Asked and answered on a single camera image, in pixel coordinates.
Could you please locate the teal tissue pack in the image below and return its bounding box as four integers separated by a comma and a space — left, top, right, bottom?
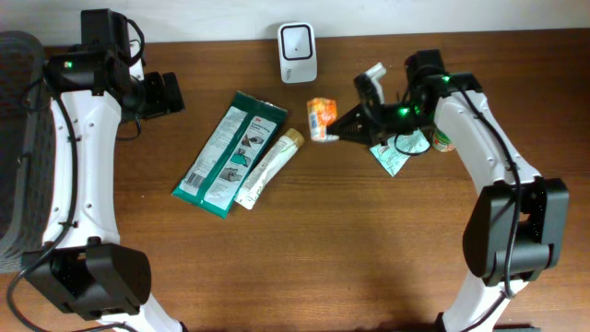
370, 129, 431, 177

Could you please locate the orange tissue pack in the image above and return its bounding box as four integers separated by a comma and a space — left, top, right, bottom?
306, 98, 338, 143

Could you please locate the green lid jar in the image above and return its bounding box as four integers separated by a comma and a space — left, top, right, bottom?
431, 128, 455, 152

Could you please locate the white tube gold cap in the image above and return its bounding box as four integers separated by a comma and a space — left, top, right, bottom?
234, 128, 304, 209

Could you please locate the green wipes package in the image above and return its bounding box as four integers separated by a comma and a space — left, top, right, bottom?
172, 91, 288, 219

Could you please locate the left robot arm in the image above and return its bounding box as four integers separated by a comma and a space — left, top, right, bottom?
22, 8, 184, 331

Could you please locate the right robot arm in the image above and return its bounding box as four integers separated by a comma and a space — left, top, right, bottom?
326, 49, 570, 331

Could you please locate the white barcode scanner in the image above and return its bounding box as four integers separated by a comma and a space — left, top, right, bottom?
277, 22, 318, 84

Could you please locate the grey plastic basket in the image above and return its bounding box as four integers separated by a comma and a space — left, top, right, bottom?
1, 30, 55, 274

